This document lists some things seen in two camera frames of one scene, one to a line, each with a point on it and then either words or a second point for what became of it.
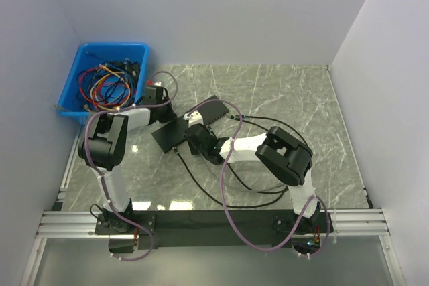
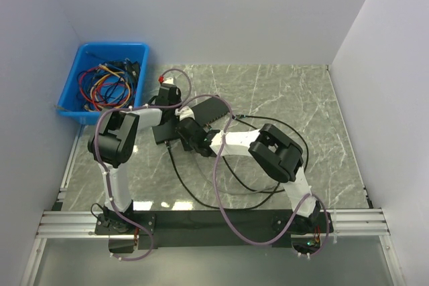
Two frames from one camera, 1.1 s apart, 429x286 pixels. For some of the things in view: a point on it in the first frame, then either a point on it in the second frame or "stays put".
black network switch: [211, 111] stays put
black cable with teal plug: [214, 197] to [205, 203]
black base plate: [301, 230] stays put
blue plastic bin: [94, 54] stays put
